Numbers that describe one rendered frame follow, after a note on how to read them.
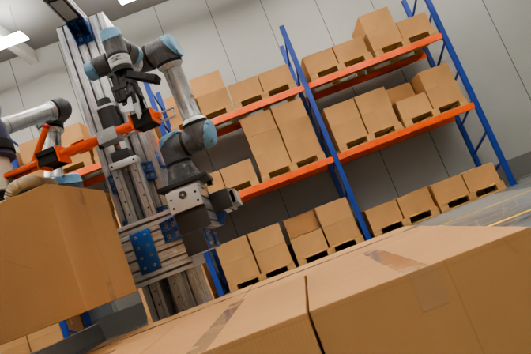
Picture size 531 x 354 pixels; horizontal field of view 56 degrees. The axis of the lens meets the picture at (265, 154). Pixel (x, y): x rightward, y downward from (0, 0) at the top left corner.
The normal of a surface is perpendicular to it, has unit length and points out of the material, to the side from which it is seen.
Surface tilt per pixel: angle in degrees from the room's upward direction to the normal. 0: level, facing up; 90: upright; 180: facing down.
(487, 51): 90
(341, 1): 90
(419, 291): 90
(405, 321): 90
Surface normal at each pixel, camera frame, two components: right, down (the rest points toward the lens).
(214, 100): -0.03, -0.15
